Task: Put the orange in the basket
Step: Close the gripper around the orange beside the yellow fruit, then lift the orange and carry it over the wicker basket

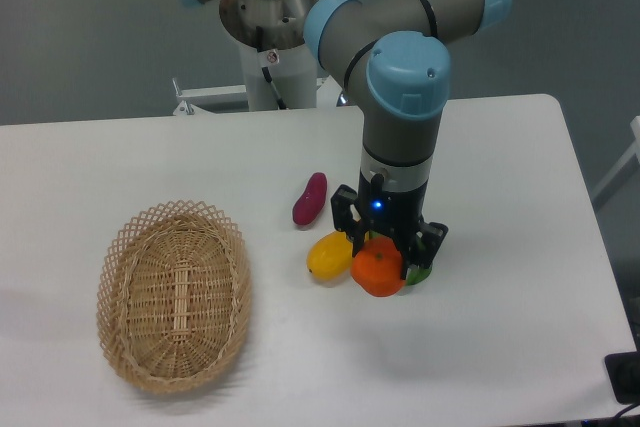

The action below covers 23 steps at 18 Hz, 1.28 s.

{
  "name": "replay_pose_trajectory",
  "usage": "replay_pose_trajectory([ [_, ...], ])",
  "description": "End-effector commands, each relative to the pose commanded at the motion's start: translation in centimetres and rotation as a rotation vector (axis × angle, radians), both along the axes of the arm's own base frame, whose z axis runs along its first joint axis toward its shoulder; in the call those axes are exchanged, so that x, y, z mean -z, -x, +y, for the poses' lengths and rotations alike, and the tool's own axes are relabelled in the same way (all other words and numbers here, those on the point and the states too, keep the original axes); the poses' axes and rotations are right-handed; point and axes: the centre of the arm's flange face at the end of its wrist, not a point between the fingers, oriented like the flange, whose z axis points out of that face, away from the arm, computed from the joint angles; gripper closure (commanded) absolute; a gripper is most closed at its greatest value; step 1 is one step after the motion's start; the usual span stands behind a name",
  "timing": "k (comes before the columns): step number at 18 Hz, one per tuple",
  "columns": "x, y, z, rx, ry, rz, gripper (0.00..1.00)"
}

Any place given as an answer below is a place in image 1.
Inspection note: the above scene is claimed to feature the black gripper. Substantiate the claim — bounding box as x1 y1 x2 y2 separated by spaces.
330 175 448 279

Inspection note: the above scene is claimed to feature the orange fruit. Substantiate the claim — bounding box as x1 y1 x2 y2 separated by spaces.
351 236 405 297

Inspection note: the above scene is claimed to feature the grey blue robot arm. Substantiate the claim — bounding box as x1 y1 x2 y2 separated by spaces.
182 0 512 273

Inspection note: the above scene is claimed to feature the woven wicker basket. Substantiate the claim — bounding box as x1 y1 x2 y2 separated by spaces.
96 200 252 395

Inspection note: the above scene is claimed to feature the green fruit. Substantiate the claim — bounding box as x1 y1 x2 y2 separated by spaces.
405 237 433 286

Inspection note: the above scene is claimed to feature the yellow mango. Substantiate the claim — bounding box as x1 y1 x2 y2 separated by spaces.
306 231 354 282

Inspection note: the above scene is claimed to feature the purple sweet potato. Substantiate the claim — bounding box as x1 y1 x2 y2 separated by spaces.
292 172 328 226

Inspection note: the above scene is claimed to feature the black device at table edge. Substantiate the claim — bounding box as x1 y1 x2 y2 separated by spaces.
604 351 639 404

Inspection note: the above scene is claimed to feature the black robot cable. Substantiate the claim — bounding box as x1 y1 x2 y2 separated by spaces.
256 26 288 111

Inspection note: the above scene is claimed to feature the white frame at right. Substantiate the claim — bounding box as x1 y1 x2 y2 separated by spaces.
591 116 639 211

